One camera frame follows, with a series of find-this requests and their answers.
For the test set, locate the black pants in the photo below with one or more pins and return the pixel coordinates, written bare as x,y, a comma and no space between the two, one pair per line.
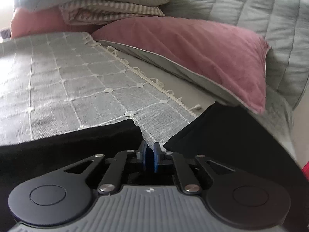
227,134

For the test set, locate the pink pillow under blankets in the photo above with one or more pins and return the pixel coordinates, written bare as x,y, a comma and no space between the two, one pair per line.
26,23

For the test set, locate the striped folded blanket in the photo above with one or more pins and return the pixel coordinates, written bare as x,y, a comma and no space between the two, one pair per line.
101,12

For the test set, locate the grey quilted headboard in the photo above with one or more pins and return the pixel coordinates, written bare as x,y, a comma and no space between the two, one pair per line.
283,24

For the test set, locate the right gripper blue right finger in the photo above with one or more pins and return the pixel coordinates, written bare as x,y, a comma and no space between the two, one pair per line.
159,156

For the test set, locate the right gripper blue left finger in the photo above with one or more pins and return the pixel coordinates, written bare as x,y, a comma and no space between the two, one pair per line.
141,153

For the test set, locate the grey checked bedspread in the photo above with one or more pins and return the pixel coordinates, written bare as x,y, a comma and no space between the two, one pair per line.
52,84

